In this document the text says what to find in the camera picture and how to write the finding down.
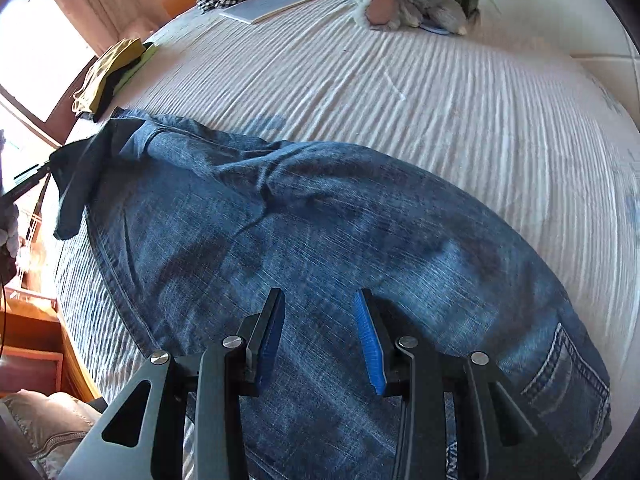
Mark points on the yellow and black folded clothes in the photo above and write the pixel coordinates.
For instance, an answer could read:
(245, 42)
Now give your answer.
(102, 72)

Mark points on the person's left hand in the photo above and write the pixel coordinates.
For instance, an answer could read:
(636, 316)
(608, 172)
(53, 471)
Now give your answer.
(9, 232)

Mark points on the beige quilted jacket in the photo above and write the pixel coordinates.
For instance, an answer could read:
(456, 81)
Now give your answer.
(47, 427)

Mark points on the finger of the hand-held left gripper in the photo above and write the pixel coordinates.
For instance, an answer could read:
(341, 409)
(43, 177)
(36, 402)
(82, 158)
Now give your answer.
(27, 177)

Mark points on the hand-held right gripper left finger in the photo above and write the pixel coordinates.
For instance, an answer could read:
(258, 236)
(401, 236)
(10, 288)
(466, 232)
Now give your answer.
(270, 341)

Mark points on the black folded garment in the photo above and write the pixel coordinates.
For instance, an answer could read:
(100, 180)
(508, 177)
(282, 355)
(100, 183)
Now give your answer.
(117, 87)

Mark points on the white ribbed bed cover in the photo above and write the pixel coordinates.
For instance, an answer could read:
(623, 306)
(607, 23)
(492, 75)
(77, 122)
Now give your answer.
(450, 125)

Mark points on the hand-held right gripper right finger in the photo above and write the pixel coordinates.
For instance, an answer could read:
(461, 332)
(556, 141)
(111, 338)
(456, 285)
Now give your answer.
(369, 341)

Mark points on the light green folded garment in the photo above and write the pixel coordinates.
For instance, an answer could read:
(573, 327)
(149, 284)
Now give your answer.
(135, 62)

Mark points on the blue denim jeans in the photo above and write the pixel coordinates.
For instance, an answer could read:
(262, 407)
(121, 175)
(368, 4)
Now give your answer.
(310, 240)

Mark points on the wooden bedside furniture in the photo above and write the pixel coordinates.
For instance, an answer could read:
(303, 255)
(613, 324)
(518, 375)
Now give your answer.
(35, 345)

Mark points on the white paper booklet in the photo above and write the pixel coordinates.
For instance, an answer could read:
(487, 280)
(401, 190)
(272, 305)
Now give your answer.
(272, 4)

